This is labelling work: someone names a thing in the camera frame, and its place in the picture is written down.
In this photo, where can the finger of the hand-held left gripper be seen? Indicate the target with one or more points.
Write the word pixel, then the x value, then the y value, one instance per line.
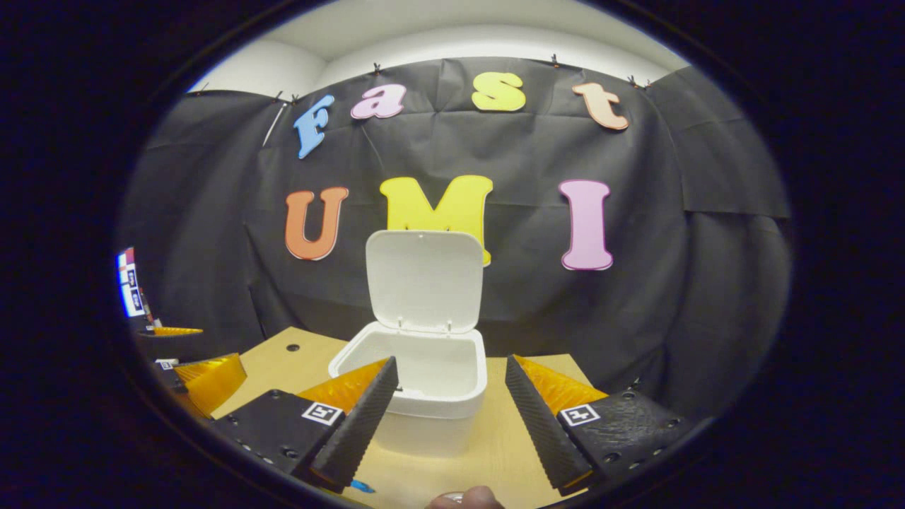
pixel 170 332
pixel 212 382

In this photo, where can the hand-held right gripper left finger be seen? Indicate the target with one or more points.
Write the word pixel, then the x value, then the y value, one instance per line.
pixel 357 431

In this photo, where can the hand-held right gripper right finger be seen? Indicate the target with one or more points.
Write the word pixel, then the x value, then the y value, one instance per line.
pixel 537 431

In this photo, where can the white desktop garbage bin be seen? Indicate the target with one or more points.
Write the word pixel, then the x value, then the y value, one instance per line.
pixel 424 283

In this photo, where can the wooden desktop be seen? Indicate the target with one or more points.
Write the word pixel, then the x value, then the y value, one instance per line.
pixel 283 360

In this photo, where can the computer monitor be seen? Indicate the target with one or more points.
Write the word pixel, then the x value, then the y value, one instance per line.
pixel 131 283

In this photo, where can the black backdrop cloth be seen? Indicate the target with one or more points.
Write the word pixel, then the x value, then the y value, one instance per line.
pixel 636 297

